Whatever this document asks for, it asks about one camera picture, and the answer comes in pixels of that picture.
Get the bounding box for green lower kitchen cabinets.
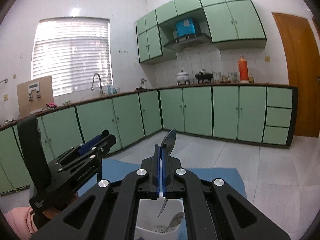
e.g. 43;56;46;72
0;83;299;196

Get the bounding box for wooden door left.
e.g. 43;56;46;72
272;12;319;138

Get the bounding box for black wok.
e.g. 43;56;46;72
195;69;213;84

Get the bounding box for white window blinds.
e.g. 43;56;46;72
31;17;113;96

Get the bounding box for person's left hand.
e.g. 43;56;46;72
42;193;79;219

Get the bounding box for white cooking pot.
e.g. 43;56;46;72
176;70;190;86

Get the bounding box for green kitchen cabinets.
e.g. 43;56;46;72
0;83;299;196
136;0;267;64

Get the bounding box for red cloth on counter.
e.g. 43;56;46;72
46;102;57;109

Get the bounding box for blue table cloth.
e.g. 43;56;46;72
76;158;248;240

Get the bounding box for chrome kitchen faucet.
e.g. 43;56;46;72
90;73;104;97

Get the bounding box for orange thermos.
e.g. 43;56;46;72
238;56;249;83

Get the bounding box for small silver spoon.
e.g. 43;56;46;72
158;128;176;217

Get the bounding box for black range hood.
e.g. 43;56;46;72
164;34;212;52

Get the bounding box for white plastic utensil holder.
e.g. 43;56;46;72
134;198;184;240

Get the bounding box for cardboard box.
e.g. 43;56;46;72
17;76;54;118

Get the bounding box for green upper kitchen cabinets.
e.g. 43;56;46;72
136;0;267;64

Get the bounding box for blue box on hood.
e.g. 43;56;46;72
175;18;196;37

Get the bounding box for silver spoon decorated handle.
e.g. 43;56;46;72
163;212;184;233

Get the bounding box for pink sleeve forearm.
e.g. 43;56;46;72
4;206;38;239

